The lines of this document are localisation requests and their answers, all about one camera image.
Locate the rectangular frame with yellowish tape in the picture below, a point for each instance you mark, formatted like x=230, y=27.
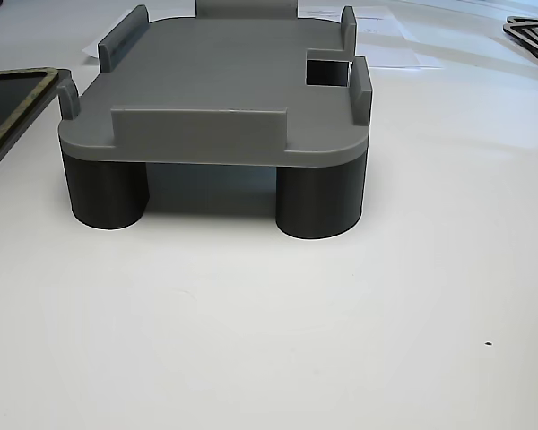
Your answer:
x=15, y=117

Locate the grey holder with black legs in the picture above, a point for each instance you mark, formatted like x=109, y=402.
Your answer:
x=215, y=67

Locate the white paper sheet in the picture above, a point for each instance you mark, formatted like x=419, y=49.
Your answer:
x=385, y=20
x=92, y=49

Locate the flat dark grey pad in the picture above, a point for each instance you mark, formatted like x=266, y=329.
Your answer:
x=4, y=94

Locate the black flat frame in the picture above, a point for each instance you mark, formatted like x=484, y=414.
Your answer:
x=535, y=20
x=526, y=43

